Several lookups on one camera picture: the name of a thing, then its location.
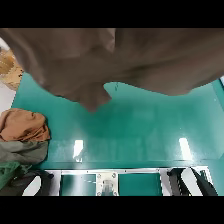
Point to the beige T-shirt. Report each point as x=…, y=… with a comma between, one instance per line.
x=140, y=56

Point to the grey-green garment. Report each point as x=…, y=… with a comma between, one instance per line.
x=21, y=151

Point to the orange-brown garment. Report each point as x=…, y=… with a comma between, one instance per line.
x=21, y=126

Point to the green garment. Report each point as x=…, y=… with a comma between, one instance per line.
x=7, y=171

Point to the silver frame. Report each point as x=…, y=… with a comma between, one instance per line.
x=106, y=181

